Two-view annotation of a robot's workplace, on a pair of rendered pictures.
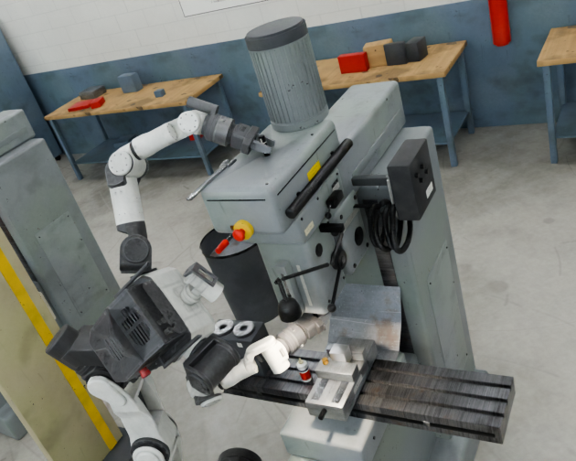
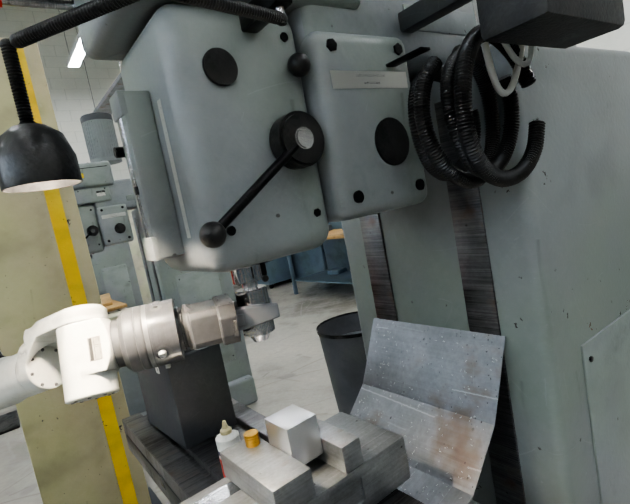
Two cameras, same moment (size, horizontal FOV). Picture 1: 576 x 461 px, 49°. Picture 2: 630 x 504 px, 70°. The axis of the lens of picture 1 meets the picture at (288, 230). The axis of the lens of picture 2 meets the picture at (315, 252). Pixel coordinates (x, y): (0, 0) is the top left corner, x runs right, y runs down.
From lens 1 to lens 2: 181 cm
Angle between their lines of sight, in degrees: 28
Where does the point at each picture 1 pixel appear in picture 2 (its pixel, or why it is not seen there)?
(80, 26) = not seen: hidden behind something
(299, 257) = (157, 68)
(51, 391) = (73, 414)
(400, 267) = (509, 281)
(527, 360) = not seen: outside the picture
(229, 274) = (336, 361)
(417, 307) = (544, 401)
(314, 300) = (191, 217)
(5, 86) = not seen: hidden behind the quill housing
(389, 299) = (477, 364)
